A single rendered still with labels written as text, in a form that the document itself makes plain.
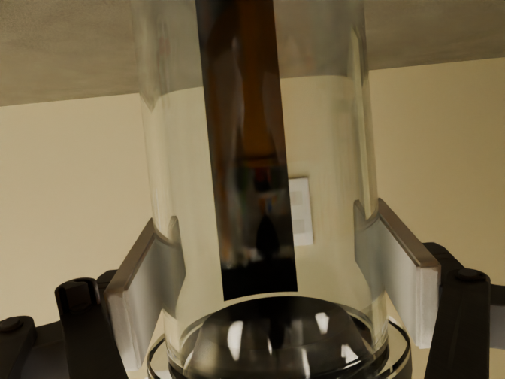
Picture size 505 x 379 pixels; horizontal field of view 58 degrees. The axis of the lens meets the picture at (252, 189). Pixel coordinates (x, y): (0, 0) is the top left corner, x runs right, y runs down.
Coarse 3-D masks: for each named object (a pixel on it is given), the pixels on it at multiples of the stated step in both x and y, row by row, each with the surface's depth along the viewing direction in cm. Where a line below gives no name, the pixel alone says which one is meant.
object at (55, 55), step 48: (0, 0) 34; (48, 0) 34; (96, 0) 35; (384, 0) 41; (432, 0) 43; (480, 0) 44; (0, 48) 45; (48, 48) 46; (96, 48) 48; (384, 48) 60; (432, 48) 62; (480, 48) 65; (0, 96) 67; (48, 96) 70; (96, 96) 74
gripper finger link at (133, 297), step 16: (144, 240) 18; (128, 256) 16; (144, 256) 17; (128, 272) 15; (144, 272) 16; (112, 288) 14; (128, 288) 14; (144, 288) 16; (112, 304) 14; (128, 304) 14; (144, 304) 16; (160, 304) 18; (112, 320) 14; (128, 320) 14; (144, 320) 16; (128, 336) 14; (144, 336) 16; (128, 352) 15; (144, 352) 15; (128, 368) 15
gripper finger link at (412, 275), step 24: (384, 216) 18; (384, 240) 18; (408, 240) 16; (384, 264) 18; (408, 264) 15; (432, 264) 14; (408, 288) 15; (432, 288) 14; (408, 312) 15; (432, 312) 14; (432, 336) 14
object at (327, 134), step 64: (192, 0) 14; (256, 0) 14; (320, 0) 15; (192, 64) 15; (256, 64) 14; (320, 64) 15; (192, 128) 15; (256, 128) 14; (320, 128) 15; (192, 192) 15; (256, 192) 14; (320, 192) 15; (192, 256) 15; (256, 256) 15; (320, 256) 15; (192, 320) 16; (256, 320) 15; (320, 320) 15; (384, 320) 17
